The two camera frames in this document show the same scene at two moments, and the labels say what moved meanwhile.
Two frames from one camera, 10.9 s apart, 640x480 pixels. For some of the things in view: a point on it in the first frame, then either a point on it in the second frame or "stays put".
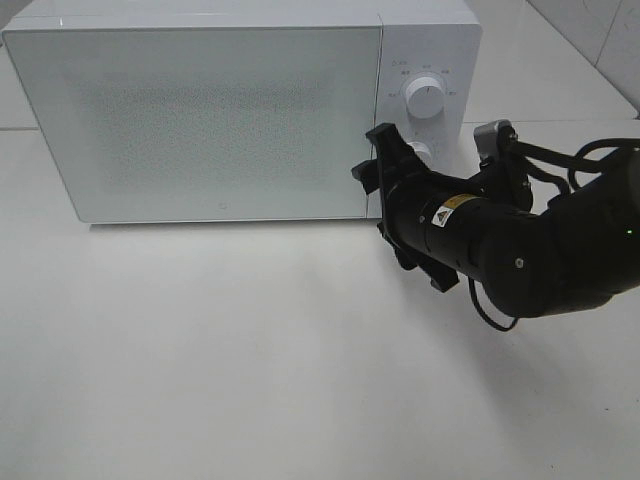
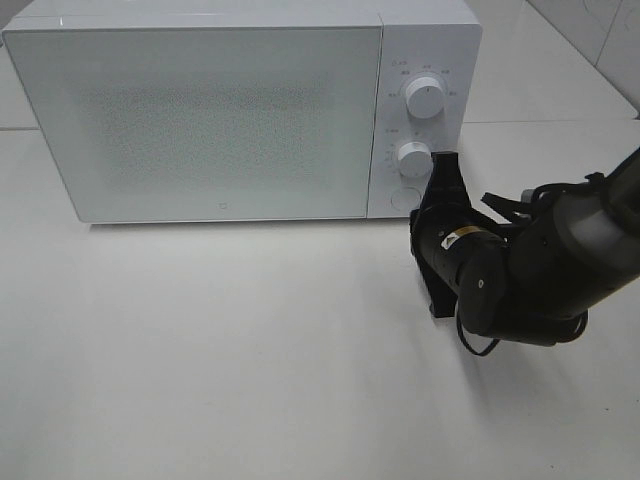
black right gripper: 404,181 to 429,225
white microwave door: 159,123 stays put
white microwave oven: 243,110 stays put
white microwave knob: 425,97 stays put
